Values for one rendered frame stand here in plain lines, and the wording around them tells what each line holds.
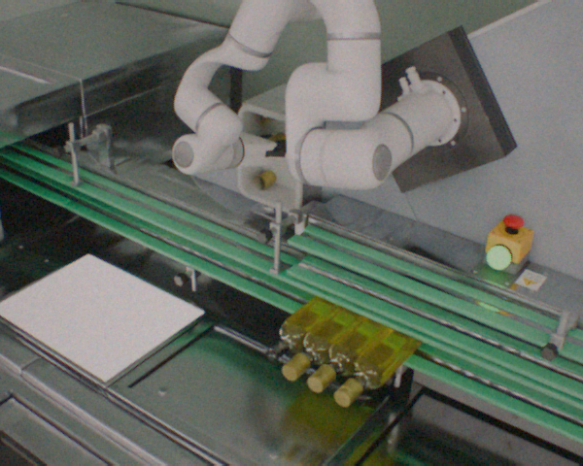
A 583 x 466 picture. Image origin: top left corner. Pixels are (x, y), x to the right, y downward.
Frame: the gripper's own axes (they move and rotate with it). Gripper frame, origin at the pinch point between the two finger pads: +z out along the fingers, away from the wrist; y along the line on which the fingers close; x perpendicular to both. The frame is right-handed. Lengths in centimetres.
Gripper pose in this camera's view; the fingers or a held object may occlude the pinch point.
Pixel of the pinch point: (273, 145)
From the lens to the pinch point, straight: 167.8
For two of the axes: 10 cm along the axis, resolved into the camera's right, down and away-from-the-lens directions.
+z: 5.6, -1.6, 8.2
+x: 1.8, -9.3, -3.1
